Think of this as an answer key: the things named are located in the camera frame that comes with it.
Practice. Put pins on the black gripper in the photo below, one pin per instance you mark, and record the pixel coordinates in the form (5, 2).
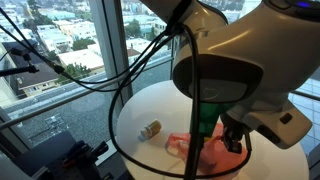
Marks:
(235, 128)

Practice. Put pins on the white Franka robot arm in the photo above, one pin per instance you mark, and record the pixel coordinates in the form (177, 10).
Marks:
(240, 50)

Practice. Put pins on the orange plastic bag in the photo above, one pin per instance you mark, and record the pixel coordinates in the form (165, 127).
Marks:
(213, 156)

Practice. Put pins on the white pill bottle yellow label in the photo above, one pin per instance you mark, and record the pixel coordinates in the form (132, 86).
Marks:
(151, 128)

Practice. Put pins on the black and blue robot stand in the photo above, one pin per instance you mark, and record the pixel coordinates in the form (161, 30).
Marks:
(56, 160)

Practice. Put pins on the grey window railing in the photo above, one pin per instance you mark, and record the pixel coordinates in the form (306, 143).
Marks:
(50, 103)

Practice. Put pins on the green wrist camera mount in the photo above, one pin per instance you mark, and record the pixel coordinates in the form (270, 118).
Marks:
(208, 118)

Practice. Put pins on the black camera on tripod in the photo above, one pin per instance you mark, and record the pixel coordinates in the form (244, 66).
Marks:
(20, 63)

